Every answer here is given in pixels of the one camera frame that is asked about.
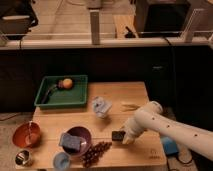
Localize black eraser block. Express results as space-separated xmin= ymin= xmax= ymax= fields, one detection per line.
xmin=112 ymin=131 xmax=125 ymax=141

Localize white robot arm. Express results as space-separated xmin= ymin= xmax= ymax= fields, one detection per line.
xmin=122 ymin=101 xmax=213 ymax=161

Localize green bean pods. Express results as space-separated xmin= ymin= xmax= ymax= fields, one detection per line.
xmin=122 ymin=102 xmax=139 ymax=111

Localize white yogurt cup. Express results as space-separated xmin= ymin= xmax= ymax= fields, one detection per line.
xmin=92 ymin=96 xmax=112 ymax=118

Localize red grapes bunch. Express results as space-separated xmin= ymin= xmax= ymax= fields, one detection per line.
xmin=82 ymin=141 xmax=112 ymax=168

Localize purple bowl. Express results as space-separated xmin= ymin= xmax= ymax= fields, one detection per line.
xmin=63 ymin=126 xmax=92 ymax=157

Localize blue sponge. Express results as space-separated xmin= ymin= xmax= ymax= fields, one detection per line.
xmin=59 ymin=133 xmax=80 ymax=151

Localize green plastic tray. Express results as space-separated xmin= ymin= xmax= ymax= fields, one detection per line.
xmin=34 ymin=75 xmax=88 ymax=110

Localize light blue cup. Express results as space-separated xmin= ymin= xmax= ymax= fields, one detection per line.
xmin=53 ymin=152 xmax=70 ymax=171

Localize orange fruit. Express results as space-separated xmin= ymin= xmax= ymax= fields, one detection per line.
xmin=62 ymin=78 xmax=73 ymax=89

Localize red bowl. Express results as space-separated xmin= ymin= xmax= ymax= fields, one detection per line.
xmin=12 ymin=122 xmax=41 ymax=148

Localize small metal cup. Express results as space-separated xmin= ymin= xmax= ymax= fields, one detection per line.
xmin=15 ymin=150 xmax=33 ymax=166

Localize black handled brush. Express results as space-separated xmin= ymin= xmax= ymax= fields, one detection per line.
xmin=41 ymin=80 xmax=63 ymax=104

